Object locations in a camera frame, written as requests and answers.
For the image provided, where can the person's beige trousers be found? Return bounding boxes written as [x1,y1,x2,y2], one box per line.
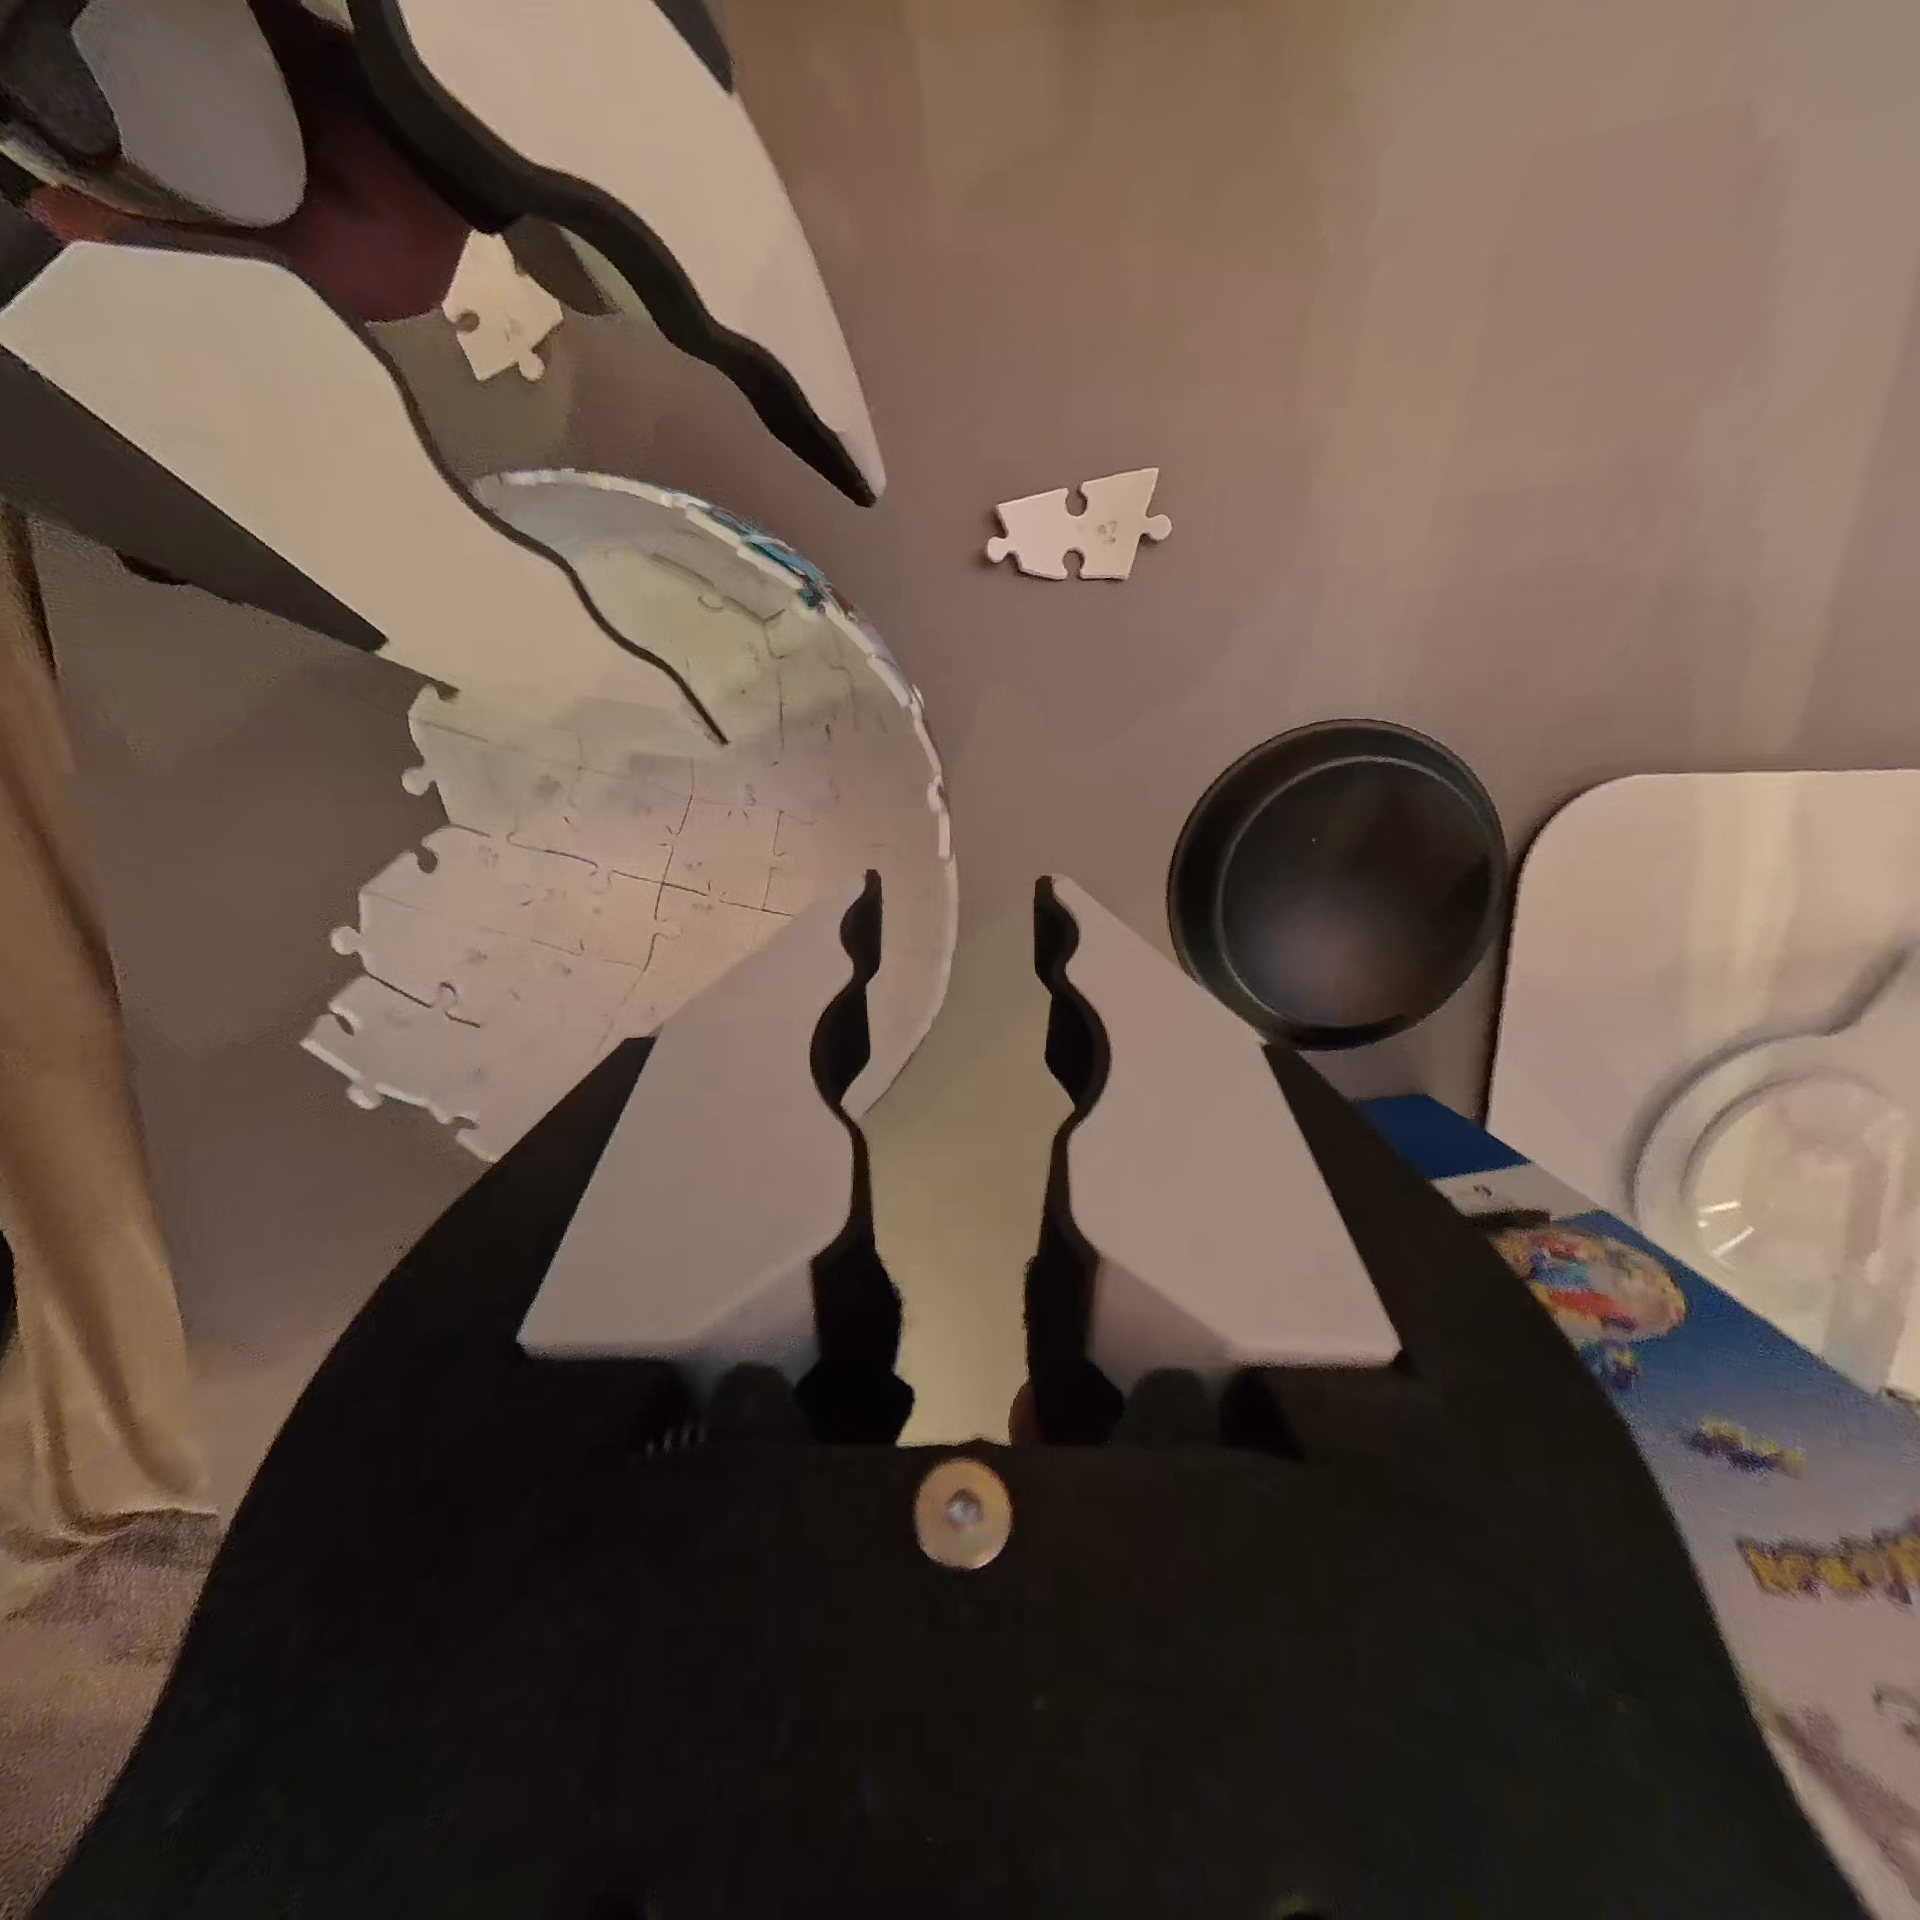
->
[0,503,211,1622]

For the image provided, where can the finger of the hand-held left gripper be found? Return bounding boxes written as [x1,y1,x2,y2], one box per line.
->
[0,239,733,749]
[347,0,886,509]

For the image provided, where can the black round stand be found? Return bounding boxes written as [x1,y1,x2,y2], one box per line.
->
[1168,720,1510,1052]

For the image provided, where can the half-built puzzle ball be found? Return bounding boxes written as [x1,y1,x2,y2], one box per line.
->
[298,468,962,1164]

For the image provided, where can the person's left hand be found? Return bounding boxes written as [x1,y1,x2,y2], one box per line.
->
[285,74,505,325]

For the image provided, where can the blue puzzle box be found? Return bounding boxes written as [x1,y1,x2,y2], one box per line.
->
[1358,1095,1920,1920]

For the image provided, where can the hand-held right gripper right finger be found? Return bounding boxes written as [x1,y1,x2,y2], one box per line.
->
[1022,871,1408,1449]

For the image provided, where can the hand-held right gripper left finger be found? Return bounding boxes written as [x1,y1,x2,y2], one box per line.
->
[514,866,921,1449]

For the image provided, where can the white puzzle piece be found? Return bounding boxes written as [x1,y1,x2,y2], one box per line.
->
[983,466,1174,585]
[438,230,567,386]

